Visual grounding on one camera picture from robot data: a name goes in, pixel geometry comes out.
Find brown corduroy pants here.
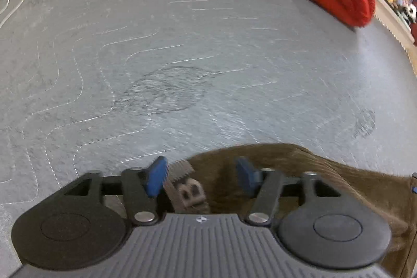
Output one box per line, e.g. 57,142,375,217
165,143,416,277

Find grey quilted mattress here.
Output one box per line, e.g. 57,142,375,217
1,0,416,277

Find panda plush toy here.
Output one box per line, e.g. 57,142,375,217
399,2,416,25

